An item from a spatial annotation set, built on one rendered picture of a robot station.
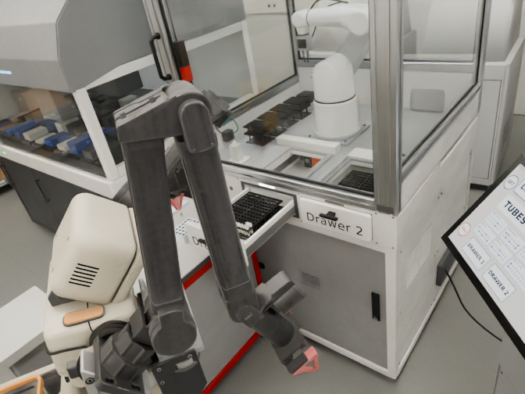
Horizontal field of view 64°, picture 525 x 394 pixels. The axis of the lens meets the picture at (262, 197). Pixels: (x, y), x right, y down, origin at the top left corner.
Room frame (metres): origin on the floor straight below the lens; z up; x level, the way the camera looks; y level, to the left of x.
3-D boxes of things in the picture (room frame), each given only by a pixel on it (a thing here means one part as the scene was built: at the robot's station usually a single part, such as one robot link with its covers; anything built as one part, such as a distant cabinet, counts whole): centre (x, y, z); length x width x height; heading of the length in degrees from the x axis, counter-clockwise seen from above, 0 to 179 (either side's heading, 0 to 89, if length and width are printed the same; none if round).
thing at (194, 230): (1.24, 0.20, 0.87); 0.29 x 0.02 x 0.11; 46
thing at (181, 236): (1.51, 0.35, 0.78); 0.12 x 0.08 x 0.04; 142
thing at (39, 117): (2.91, 0.98, 1.13); 1.78 x 1.14 x 0.45; 46
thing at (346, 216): (1.26, -0.25, 0.87); 0.29 x 0.02 x 0.11; 46
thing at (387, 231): (1.79, -0.38, 0.87); 1.02 x 0.95 x 0.14; 46
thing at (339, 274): (1.79, -0.39, 0.40); 1.03 x 0.95 x 0.80; 46
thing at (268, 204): (1.39, 0.06, 0.87); 0.22 x 0.18 x 0.06; 136
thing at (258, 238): (1.39, 0.06, 0.86); 0.40 x 0.26 x 0.06; 136
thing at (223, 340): (1.54, 0.49, 0.38); 0.62 x 0.58 x 0.76; 46
